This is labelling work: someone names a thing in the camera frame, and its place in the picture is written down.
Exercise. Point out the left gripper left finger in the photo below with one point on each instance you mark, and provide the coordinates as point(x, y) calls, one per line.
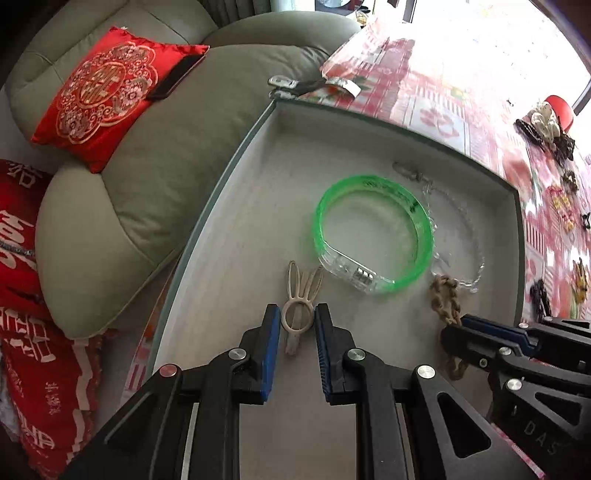
point(185, 423)

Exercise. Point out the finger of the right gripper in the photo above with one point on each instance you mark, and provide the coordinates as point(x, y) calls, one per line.
point(542, 404)
point(542, 339)

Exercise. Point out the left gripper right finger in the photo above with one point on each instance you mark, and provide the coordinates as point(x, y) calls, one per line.
point(410, 424)

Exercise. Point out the small black claw clip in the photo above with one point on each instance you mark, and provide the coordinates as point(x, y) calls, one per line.
point(586, 220)

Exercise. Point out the beige rabbit hair clip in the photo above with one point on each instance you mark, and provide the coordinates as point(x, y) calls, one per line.
point(298, 314)

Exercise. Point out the green translucent bangle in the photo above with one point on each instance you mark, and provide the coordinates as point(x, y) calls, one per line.
point(372, 233)

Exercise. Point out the black beaded hair clip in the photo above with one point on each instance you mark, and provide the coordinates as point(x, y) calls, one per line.
point(540, 300)

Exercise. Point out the red printed blanket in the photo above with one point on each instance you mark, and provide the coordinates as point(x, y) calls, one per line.
point(51, 380)

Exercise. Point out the dark patterned scrunchie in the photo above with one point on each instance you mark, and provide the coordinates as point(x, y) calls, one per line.
point(563, 148)

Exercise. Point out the green armchair sofa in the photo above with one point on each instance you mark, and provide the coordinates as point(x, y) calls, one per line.
point(102, 237)

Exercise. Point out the red plastic chair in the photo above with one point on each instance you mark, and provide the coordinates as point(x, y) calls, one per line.
point(563, 110)

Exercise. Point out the cream scrunchie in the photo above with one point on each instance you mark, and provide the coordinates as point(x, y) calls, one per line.
point(545, 122)

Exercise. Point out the grey shallow tray box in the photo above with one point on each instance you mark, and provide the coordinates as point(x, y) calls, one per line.
point(260, 215)

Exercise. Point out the strawberry pattern tablecloth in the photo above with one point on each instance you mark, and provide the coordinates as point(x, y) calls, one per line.
point(299, 438)

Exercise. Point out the red embroidered cushion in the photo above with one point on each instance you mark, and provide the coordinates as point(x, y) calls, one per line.
point(105, 94)

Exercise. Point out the black smartphone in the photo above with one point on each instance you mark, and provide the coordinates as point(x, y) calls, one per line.
point(177, 73)

